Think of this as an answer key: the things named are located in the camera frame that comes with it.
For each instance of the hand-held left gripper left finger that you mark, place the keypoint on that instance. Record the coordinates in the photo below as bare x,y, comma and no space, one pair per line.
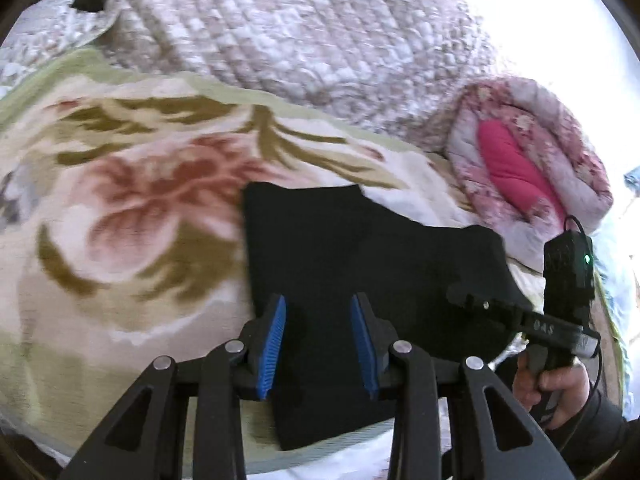
274,345

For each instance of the white quilted bedspread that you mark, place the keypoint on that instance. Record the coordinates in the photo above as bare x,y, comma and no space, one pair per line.
300,35

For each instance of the floral fleece blanket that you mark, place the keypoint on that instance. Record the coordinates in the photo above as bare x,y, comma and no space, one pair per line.
125,200

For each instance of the person's right hand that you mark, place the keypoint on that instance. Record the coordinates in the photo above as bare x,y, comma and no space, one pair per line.
565,385

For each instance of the light blue cloth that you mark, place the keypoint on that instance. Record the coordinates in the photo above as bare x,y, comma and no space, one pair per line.
632,182

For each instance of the black pants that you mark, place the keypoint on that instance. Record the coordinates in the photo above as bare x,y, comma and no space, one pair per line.
350,250

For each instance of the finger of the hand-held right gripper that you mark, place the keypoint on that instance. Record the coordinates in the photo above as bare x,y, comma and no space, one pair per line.
482,302

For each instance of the person's right forearm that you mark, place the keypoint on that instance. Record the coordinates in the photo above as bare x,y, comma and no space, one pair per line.
600,435

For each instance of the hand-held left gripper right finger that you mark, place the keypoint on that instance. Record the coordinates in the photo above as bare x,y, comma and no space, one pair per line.
361,345

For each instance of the pink floral comforter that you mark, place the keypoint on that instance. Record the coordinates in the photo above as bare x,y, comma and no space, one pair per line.
505,170

